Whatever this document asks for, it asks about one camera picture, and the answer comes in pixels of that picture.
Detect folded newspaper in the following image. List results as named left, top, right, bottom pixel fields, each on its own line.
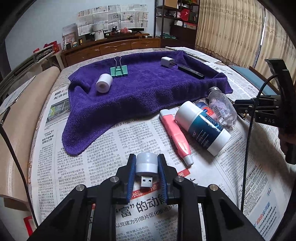
left=166, top=46, right=222, bottom=64

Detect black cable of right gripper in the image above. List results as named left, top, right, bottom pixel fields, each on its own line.
left=240, top=73, right=280, bottom=212

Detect folded grey table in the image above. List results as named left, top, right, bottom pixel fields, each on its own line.
left=1, top=45, right=55, bottom=95

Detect purple towel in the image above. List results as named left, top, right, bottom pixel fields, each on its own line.
left=62, top=51, right=233, bottom=156

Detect small white pill bottle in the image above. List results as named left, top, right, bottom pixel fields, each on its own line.
left=95, top=73, right=113, bottom=93

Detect white power adapter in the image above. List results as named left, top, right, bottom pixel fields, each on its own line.
left=161, top=57, right=177, bottom=68

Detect blue cushioned chair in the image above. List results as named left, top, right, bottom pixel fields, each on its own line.
left=229, top=65, right=278, bottom=95

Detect wooden TV cabinet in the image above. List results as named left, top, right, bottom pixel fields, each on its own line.
left=61, top=33, right=161, bottom=67

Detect paper sheet on bench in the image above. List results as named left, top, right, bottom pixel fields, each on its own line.
left=0, top=76, right=36, bottom=114

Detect beige wooden bench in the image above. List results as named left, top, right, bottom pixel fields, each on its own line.
left=1, top=67, right=60, bottom=204

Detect clear candy bottle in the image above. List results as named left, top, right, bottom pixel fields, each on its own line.
left=208, top=87, right=237, bottom=129

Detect white USB night light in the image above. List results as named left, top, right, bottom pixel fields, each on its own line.
left=135, top=152, right=158, bottom=189

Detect dark wooden shelf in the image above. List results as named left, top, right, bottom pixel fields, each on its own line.
left=154, top=0, right=200, bottom=49

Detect beige curtain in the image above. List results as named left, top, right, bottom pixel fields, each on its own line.
left=195, top=1, right=295, bottom=80

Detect white blue balm tube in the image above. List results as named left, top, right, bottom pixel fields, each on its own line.
left=175, top=101, right=231, bottom=156

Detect newspapers covering TV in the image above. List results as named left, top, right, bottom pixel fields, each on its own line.
left=76, top=4, right=149, bottom=36

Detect spread newspaper on table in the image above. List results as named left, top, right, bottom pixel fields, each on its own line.
left=28, top=53, right=293, bottom=241

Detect pink vaseline jar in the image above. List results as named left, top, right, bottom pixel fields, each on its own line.
left=196, top=102, right=216, bottom=118

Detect person's right hand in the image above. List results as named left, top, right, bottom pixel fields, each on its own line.
left=278, top=128, right=295, bottom=165

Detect green binder clip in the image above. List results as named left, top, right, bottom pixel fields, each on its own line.
left=110, top=56, right=128, bottom=77

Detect pink correction pen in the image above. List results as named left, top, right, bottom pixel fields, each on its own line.
left=159, top=109, right=194, bottom=167

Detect black rectangular stick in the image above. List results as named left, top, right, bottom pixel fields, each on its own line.
left=178, top=65, right=205, bottom=79

